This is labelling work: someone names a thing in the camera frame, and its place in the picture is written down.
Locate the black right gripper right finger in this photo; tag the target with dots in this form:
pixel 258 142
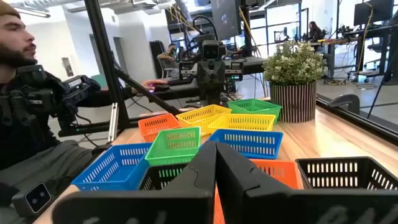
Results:
pixel 280 208

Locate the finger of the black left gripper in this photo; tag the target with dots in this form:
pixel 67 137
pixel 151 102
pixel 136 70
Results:
pixel 218 76
pixel 204 76

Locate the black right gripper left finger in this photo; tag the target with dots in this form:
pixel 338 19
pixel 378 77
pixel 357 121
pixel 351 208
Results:
pixel 155 208

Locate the black plastic basket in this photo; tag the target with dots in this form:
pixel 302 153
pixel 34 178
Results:
pixel 303 177
pixel 149 182

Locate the orange plastic basket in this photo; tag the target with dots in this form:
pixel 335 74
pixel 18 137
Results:
pixel 280 172
pixel 149 132

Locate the yellow plastic basket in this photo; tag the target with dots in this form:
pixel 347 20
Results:
pixel 242 127
pixel 192 124

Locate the green plastic basket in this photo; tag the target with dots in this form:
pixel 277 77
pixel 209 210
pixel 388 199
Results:
pixel 174 157
pixel 270 112

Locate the blue plastic basket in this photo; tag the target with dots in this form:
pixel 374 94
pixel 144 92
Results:
pixel 248 152
pixel 102 171

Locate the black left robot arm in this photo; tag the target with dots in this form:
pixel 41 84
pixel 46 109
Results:
pixel 214 99

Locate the person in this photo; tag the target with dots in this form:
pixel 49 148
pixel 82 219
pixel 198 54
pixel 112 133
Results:
pixel 314 31
pixel 18 40
pixel 168 59

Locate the black computer mouse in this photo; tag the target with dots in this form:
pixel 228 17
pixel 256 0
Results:
pixel 161 88

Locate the person's hand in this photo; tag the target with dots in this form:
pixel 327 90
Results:
pixel 146 84

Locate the computer monitor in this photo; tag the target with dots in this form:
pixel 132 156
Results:
pixel 225 18

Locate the potted plant in striped pot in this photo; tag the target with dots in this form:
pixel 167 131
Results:
pixel 295 102

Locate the silver metal strip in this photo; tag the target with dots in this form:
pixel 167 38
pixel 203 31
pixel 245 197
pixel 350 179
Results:
pixel 113 121

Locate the black table clamp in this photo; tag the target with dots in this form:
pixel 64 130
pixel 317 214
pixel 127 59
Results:
pixel 345 102

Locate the black background desk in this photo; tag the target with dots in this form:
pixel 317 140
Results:
pixel 373 31

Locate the dark background monitor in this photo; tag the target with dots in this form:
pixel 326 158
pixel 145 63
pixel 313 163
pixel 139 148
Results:
pixel 373 12

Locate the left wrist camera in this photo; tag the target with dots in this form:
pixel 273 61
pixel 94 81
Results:
pixel 214 49

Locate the black aluminium table frame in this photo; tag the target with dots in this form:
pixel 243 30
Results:
pixel 105 62

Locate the grey table-level camera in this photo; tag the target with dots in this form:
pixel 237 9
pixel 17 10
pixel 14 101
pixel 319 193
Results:
pixel 34 199

